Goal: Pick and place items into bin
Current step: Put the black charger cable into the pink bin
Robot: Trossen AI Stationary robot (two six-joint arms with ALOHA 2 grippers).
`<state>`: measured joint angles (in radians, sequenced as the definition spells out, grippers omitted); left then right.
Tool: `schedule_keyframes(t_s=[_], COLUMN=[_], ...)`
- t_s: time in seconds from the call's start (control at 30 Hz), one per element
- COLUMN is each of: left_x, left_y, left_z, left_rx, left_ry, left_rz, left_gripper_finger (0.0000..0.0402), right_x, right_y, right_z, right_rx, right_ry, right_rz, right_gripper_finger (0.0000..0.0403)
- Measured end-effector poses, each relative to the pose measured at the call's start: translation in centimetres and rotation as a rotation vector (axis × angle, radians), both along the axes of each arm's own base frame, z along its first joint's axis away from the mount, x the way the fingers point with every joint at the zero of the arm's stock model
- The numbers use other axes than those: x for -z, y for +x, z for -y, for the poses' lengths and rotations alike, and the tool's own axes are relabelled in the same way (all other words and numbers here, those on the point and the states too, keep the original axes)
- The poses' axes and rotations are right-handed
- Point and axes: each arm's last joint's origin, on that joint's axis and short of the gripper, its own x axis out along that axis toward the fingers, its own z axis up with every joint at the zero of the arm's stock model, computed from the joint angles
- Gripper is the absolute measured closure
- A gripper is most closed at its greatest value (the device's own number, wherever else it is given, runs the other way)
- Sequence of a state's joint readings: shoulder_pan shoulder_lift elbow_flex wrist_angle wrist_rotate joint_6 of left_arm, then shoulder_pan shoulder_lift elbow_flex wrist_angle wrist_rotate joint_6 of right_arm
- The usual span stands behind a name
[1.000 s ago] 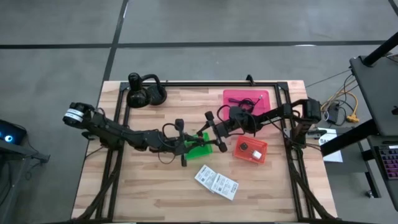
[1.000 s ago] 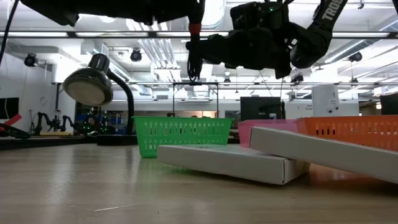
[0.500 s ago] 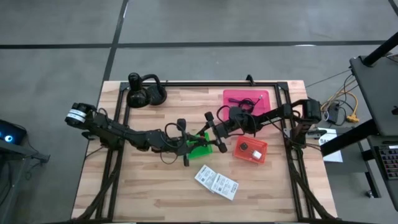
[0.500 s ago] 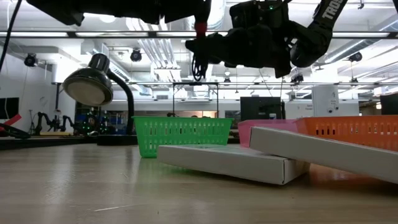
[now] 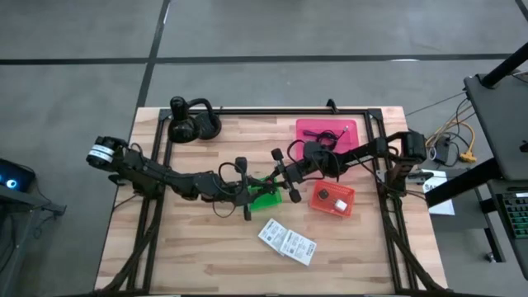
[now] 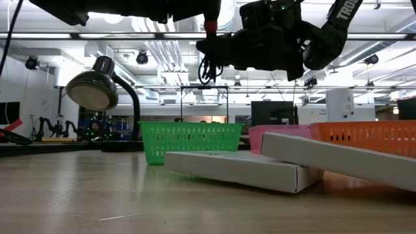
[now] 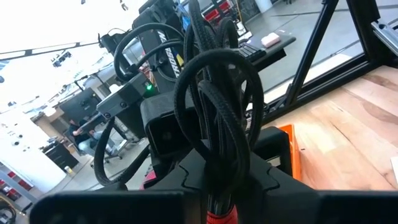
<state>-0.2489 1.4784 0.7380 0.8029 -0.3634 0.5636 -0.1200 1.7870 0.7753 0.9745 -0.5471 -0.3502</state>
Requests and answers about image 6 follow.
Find black gooseneck desk lamp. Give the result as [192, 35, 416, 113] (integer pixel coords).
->
[64, 55, 144, 153]

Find orange plastic basket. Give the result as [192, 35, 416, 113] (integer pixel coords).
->
[308, 120, 416, 159]

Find black overhead crossbar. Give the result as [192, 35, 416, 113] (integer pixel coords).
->
[0, 31, 416, 40]

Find pink plastic bin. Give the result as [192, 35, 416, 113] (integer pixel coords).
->
[248, 124, 313, 155]

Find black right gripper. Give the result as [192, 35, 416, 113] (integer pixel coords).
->
[196, 0, 313, 82]

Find black hanging arm cable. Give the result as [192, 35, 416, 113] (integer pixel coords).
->
[0, 0, 24, 77]

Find black aluminium table frame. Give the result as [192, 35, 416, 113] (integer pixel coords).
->
[0, 141, 144, 157]

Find white paper packets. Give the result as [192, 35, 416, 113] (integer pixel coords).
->
[261, 131, 416, 193]

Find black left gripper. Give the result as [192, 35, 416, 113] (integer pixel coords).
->
[139, 0, 222, 24]

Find black cable with red tie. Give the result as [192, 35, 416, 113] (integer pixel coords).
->
[197, 12, 226, 86]

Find white cardboard box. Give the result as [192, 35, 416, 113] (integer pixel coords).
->
[164, 149, 324, 194]

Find background black robot arms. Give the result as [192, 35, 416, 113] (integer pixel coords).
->
[34, 116, 81, 141]

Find black rack frame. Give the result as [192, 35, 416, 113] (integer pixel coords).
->
[179, 84, 230, 124]

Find black monitor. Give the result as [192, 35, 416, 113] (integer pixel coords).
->
[250, 100, 299, 127]

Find green plastic basket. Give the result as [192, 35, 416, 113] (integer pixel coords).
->
[138, 121, 244, 166]

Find white cabinet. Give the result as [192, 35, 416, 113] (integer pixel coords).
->
[326, 88, 356, 124]

